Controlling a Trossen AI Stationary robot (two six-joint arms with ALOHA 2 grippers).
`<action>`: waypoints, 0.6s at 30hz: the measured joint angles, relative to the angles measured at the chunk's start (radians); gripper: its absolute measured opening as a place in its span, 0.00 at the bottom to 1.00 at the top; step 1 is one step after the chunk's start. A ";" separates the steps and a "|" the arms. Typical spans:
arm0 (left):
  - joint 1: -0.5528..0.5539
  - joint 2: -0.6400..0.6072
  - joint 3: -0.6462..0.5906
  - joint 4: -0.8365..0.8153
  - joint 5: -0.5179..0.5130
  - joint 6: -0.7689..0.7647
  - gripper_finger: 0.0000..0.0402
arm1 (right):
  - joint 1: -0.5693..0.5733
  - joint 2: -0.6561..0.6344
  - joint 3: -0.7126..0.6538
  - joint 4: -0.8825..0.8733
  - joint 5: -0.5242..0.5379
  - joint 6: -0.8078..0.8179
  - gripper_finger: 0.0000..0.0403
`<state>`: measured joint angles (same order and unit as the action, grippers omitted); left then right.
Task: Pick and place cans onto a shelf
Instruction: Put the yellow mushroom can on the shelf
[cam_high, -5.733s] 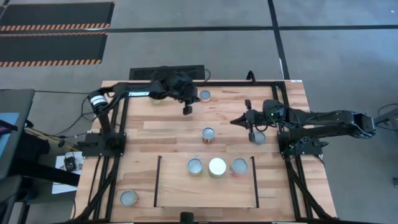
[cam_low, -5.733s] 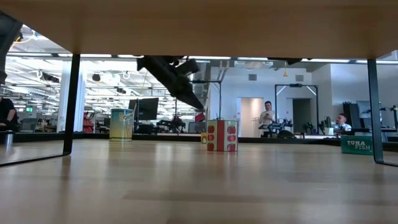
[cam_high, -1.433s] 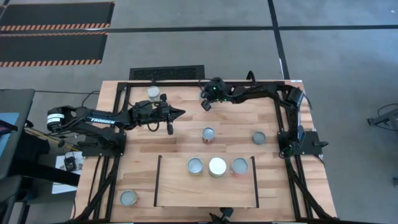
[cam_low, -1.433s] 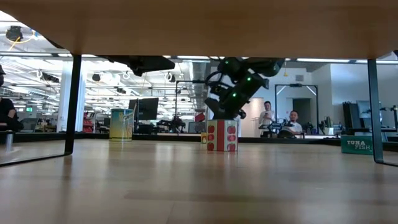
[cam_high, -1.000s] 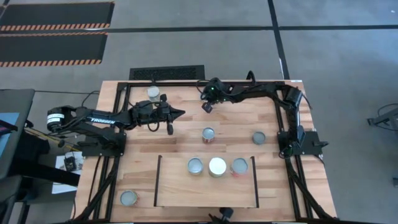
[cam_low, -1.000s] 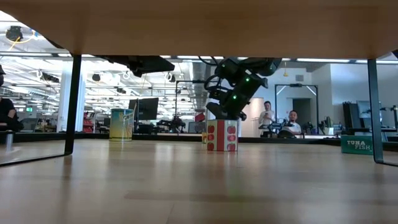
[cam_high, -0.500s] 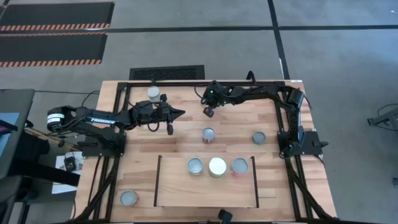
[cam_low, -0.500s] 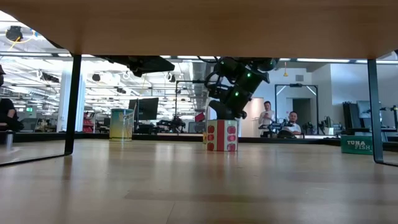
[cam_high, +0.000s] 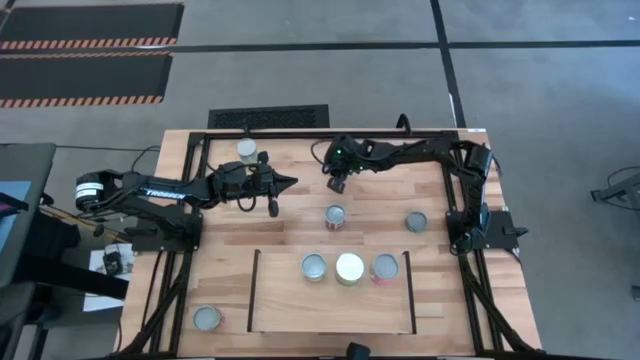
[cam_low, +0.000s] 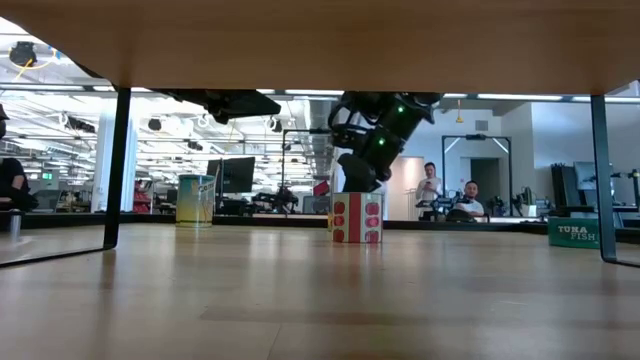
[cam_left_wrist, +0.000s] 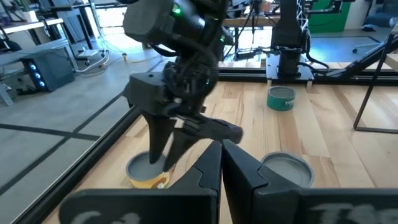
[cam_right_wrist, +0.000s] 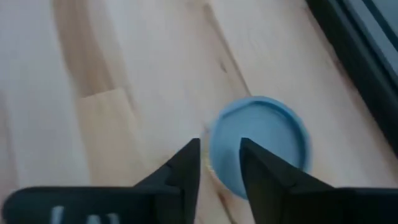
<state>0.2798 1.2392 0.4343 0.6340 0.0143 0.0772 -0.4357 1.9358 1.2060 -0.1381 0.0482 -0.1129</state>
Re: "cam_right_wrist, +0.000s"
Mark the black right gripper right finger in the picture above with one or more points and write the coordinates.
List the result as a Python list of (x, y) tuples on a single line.
[(295, 202)]

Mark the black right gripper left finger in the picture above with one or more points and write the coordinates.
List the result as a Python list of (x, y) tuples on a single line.
[(149, 205)]

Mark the orange label tin can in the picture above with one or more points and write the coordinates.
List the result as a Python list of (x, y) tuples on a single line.
[(264, 124)]

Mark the black aluminium rig frame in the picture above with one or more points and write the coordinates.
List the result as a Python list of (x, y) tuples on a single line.
[(357, 62)]

